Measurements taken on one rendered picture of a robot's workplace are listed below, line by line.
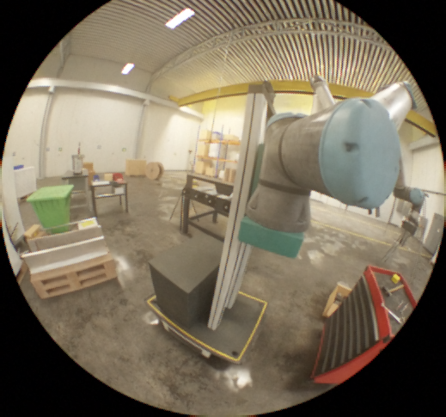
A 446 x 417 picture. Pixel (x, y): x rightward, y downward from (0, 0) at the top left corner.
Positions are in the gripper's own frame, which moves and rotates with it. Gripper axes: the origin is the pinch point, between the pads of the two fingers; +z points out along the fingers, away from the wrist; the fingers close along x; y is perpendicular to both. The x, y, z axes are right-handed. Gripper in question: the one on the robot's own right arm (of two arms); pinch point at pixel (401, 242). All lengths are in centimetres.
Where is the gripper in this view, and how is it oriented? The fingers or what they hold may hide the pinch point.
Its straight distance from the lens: 122.7
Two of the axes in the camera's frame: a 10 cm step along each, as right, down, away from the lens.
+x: -4.0, 1.8, -9.0
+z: -2.6, 9.2, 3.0
